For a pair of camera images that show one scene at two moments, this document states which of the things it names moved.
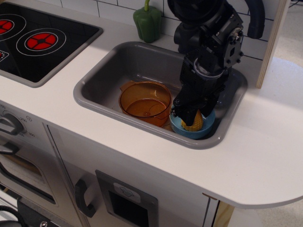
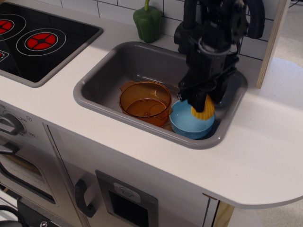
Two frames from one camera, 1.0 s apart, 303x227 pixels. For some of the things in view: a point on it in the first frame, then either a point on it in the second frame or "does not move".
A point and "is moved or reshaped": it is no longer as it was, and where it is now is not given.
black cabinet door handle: x=80 y=188 does not move
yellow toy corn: x=197 y=125 is moved or reshaped
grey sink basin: x=102 y=66 does not move
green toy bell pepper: x=148 y=20 does not move
